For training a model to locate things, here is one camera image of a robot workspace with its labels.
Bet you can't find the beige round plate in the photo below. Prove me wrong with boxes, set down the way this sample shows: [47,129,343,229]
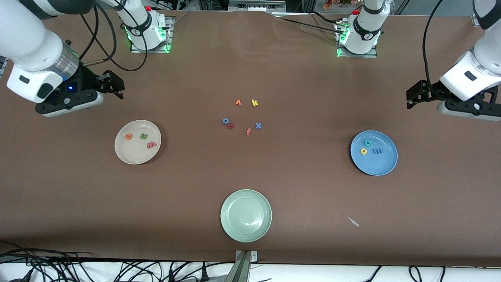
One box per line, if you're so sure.
[115,119,162,165]

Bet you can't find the blue round plate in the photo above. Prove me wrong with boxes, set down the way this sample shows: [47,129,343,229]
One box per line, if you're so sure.
[350,130,398,176]

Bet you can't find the brown paper table cover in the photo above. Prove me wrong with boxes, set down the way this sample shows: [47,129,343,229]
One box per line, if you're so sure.
[0,7,501,268]

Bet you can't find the grey metal box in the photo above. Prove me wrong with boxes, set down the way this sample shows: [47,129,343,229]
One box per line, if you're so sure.
[229,0,286,12]

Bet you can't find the pale green round plate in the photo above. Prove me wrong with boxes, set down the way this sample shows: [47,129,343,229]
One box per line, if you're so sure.
[220,189,273,243]

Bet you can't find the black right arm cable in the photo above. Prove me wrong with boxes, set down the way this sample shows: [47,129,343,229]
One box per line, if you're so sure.
[78,0,148,72]

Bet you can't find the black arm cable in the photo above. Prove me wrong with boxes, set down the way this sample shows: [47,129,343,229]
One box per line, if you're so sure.
[78,0,148,72]
[423,0,445,90]

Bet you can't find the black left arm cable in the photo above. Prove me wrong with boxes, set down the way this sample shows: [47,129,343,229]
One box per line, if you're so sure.
[423,0,445,90]

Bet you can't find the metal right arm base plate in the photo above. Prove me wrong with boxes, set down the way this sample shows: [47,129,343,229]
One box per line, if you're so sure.
[130,16,173,54]

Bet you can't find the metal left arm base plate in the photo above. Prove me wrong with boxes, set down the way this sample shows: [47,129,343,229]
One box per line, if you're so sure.
[336,22,378,59]

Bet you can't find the black cable on table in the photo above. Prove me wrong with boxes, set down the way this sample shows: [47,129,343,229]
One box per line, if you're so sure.
[274,12,345,34]

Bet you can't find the tangled black floor cables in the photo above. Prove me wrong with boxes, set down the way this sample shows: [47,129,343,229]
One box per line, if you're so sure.
[0,240,98,282]

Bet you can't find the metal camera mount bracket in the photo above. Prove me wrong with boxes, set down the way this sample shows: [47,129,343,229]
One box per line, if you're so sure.
[224,250,259,282]

